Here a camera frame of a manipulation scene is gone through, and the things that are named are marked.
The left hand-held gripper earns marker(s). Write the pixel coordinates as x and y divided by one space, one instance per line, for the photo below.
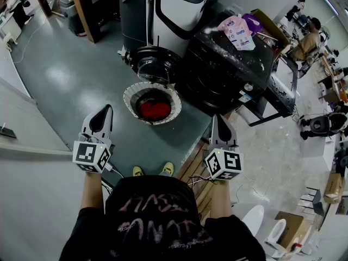
91 152

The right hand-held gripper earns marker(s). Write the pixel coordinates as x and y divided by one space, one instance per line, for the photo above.
224 162

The white slotted laundry basket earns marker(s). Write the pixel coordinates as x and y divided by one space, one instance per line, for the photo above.
130 110

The red garment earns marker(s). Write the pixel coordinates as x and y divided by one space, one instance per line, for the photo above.
155 110

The black washing machine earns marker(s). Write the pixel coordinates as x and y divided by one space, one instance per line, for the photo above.
225 72

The person's right forearm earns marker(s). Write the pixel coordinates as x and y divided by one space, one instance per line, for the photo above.
221 197

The person's left forearm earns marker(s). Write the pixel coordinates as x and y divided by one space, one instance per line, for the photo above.
92 192

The round washer door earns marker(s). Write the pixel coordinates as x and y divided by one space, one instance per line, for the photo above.
153 64

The large white black machine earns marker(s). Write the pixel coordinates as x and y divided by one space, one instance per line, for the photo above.
174 7

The yellow shoe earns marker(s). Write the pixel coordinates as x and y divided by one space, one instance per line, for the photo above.
167 168
137 171

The white toilet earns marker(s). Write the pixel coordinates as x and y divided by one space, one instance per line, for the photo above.
254 219
277 232

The black white robot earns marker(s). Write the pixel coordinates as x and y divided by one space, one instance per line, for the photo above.
319 124

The pink detergent pouch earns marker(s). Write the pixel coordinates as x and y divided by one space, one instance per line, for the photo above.
240 35

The person's black printed t-shirt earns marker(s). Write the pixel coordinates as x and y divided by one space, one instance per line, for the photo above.
152 222

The grey plastic bin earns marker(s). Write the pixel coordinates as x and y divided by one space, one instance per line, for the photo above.
72 12

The purple plastic bag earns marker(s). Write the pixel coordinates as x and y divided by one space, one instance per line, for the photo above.
254 23

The open cardboard box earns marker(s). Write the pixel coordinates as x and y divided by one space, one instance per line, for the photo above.
272 28

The black metal chair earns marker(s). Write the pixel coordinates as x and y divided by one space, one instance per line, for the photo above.
316 202

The brown cardboard box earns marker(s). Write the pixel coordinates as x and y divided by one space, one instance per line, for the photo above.
334 187
297 227

